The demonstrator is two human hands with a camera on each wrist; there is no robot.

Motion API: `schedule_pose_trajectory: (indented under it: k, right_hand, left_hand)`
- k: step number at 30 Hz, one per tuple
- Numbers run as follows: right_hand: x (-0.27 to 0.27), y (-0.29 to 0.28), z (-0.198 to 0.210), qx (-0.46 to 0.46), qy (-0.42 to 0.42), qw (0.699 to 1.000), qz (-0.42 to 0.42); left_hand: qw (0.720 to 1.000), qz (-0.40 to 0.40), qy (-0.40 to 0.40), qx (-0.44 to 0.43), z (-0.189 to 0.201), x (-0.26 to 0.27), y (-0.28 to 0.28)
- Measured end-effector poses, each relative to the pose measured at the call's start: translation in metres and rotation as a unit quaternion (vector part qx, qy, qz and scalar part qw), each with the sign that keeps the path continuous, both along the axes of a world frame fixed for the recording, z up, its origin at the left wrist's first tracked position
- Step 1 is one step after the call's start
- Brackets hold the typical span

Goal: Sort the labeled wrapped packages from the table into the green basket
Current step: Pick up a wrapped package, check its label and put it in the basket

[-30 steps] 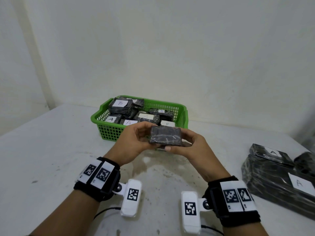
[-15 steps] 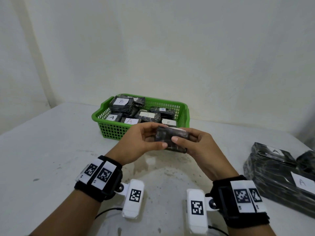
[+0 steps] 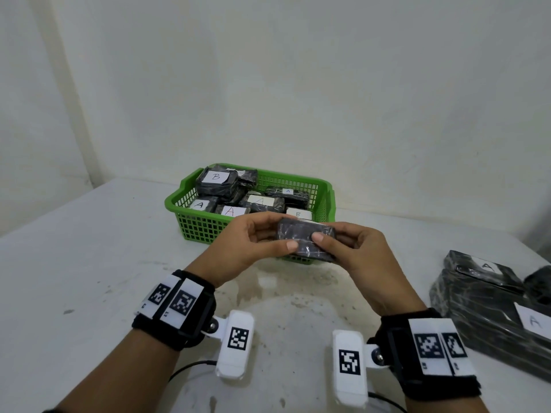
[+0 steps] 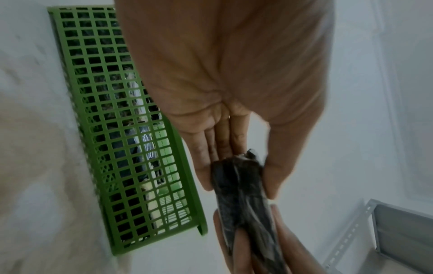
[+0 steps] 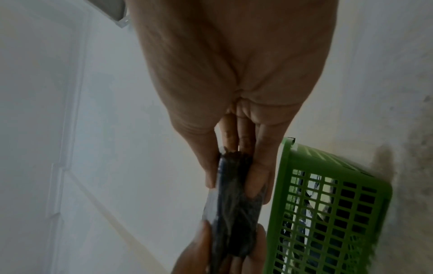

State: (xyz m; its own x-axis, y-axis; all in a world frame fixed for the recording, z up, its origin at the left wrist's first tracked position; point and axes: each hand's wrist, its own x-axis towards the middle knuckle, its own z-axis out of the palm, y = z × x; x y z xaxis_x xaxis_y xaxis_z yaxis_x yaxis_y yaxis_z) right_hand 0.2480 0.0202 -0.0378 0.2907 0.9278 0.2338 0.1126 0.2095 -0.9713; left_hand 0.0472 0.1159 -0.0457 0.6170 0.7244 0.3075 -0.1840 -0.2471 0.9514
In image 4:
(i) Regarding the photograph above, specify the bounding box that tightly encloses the person's left hand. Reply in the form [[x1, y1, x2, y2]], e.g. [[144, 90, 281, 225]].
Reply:
[[113, 0, 336, 200]]

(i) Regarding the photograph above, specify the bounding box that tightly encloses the person's right hand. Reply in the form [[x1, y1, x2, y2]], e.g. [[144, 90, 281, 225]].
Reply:
[[212, 203, 329, 274]]

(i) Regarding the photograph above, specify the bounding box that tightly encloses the small black packet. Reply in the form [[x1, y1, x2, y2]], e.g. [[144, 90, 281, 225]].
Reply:
[[211, 149, 292, 274]]

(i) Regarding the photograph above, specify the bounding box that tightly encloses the green plastic mesh basket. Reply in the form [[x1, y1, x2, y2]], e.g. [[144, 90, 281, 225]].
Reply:
[[47, 5, 209, 256]]

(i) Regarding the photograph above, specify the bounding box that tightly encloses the grey metal rack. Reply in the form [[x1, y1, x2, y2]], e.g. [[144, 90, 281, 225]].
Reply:
[[321, 198, 433, 274]]

